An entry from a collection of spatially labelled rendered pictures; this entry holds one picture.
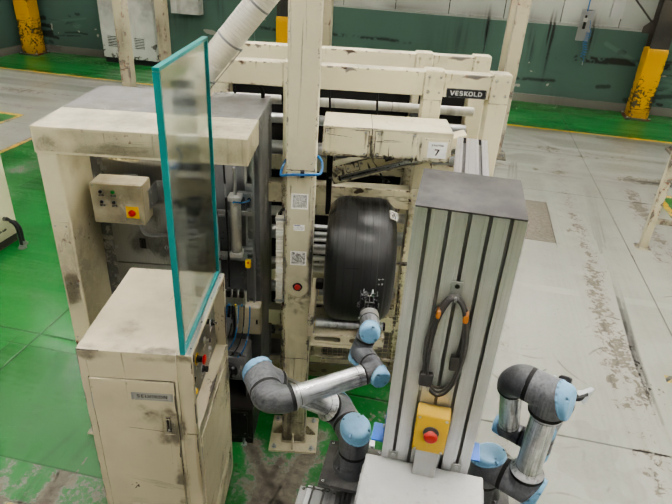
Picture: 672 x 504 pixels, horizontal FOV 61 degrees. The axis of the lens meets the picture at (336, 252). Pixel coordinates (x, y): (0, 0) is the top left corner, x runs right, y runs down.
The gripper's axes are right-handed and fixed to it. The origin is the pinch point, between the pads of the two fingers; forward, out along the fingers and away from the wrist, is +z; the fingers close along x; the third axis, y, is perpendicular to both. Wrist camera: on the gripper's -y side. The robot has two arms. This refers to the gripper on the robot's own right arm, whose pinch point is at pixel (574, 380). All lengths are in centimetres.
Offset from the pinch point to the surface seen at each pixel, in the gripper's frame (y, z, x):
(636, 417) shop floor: 109, 134, 9
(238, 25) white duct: -134, -19, -149
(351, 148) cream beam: -78, 10, -114
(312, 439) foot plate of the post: 88, -15, -131
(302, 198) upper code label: -63, -23, -117
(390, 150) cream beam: -76, 21, -99
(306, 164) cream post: -78, -22, -114
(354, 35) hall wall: -74, 749, -657
